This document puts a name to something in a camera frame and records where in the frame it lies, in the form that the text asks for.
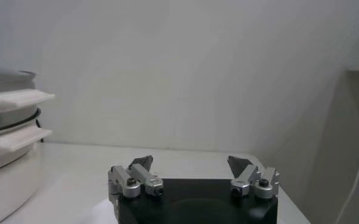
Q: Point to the white steamer pot with lid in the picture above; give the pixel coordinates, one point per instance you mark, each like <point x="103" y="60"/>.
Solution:
<point x="8" y="188"/>

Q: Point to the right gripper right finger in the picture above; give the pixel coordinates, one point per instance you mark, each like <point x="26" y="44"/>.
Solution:
<point x="249" y="176"/>

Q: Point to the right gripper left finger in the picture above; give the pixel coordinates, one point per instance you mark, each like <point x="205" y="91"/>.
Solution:
<point x="127" y="182"/>

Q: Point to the stainless steel steamer basket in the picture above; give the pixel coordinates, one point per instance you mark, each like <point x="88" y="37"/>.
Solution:
<point x="8" y="118"/>

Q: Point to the glass pot lid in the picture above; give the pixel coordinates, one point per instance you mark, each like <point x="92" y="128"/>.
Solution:
<point x="2" y="74"/>

